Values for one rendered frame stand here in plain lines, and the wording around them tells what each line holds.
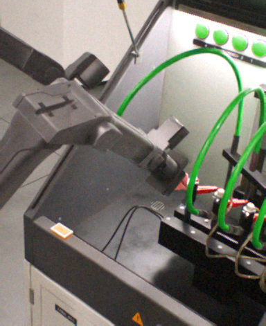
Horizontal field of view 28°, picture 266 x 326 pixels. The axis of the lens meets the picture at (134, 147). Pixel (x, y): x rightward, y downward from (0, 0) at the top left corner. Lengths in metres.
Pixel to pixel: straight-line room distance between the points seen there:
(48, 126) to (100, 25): 3.51
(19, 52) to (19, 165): 0.48
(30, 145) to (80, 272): 0.74
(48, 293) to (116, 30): 2.97
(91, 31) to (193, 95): 2.58
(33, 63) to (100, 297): 0.60
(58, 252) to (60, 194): 0.16
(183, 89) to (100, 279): 0.63
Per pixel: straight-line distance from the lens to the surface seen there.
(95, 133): 0.74
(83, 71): 1.21
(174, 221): 1.43
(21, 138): 0.71
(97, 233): 1.60
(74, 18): 4.05
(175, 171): 1.25
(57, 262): 1.46
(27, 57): 1.16
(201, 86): 1.60
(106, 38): 4.24
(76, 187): 1.53
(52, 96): 0.72
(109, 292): 1.36
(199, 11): 1.51
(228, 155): 1.51
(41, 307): 1.64
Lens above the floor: 1.87
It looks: 31 degrees down
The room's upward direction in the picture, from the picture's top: 5 degrees clockwise
